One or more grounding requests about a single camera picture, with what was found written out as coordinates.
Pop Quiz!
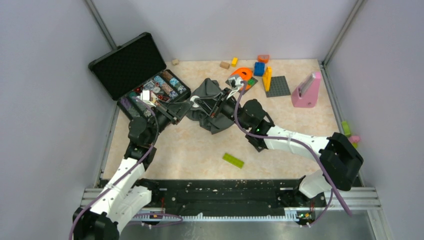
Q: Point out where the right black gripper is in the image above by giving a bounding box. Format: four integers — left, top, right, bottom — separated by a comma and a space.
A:
195, 88, 250, 131

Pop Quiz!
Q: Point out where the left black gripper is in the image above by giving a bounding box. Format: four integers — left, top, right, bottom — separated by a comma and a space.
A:
146, 98, 195, 145

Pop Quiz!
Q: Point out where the grey t-shirt garment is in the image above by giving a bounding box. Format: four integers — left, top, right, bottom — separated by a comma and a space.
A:
186, 78, 234, 135

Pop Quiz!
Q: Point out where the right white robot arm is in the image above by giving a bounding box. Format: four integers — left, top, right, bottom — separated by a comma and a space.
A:
190, 88, 364, 206

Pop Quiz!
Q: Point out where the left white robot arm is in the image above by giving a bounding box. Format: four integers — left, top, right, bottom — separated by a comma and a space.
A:
68, 101, 191, 240

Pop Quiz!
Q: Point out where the tan wooden block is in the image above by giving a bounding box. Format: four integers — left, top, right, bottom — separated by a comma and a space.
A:
219, 61, 231, 70

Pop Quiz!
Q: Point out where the small green lego brick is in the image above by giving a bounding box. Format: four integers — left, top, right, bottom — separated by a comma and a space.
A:
247, 78, 256, 85

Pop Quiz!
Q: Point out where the orange letter e block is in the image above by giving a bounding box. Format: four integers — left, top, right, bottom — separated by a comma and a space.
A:
231, 67, 253, 81

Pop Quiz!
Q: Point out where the small beige wooden cube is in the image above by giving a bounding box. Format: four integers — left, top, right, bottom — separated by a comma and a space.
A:
171, 59, 179, 66

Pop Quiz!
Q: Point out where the small yellow block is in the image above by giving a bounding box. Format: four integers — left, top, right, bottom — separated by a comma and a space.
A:
230, 57, 238, 67

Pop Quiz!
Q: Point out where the small dark grey baseplate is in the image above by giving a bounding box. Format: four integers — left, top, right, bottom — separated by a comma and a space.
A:
225, 74, 258, 93

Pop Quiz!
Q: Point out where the lime green lego brick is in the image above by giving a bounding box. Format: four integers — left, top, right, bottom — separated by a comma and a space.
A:
222, 153, 245, 169

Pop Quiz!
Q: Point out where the black open poker chip case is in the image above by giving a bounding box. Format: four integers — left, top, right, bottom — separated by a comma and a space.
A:
88, 32, 192, 120

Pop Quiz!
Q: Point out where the blue lego block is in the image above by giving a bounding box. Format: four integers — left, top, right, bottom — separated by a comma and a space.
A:
253, 62, 266, 77

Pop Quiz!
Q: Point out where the yellow upright lego block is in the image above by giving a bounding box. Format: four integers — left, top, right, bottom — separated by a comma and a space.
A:
262, 66, 273, 92

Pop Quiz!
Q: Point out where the large grey lego baseplate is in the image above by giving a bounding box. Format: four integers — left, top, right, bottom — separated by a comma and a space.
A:
265, 76, 291, 98

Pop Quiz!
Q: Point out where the orange curved toy piece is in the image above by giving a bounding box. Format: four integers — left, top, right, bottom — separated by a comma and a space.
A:
257, 54, 270, 64

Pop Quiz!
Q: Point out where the pink wedge stand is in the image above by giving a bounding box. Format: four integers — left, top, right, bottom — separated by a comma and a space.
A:
291, 71, 322, 108

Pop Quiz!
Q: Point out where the green block outside table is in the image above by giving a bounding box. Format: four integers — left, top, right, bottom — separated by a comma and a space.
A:
341, 120, 352, 137

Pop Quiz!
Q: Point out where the pink block outside table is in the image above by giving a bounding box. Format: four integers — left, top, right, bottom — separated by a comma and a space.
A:
348, 135, 361, 149

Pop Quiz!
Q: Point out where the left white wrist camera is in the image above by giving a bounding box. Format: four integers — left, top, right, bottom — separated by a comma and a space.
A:
138, 89, 155, 107

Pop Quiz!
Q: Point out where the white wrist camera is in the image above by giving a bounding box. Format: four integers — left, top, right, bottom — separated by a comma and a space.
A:
227, 74, 244, 91
138, 89, 155, 107

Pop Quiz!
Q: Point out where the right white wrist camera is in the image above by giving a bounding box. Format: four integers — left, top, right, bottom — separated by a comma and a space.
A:
227, 74, 244, 91

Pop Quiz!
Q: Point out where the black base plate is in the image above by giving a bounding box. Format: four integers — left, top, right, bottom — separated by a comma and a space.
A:
132, 178, 327, 217

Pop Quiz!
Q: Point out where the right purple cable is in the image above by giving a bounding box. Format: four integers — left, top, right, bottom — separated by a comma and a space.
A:
233, 82, 353, 228

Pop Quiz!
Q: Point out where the purple cable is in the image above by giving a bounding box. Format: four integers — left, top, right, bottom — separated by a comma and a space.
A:
233, 82, 353, 228
67, 97, 184, 240

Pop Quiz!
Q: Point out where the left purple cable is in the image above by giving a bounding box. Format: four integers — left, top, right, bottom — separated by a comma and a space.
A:
67, 97, 184, 240

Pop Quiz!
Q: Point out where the white cable duct rail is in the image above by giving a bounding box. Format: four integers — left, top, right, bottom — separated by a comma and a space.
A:
131, 211, 300, 222

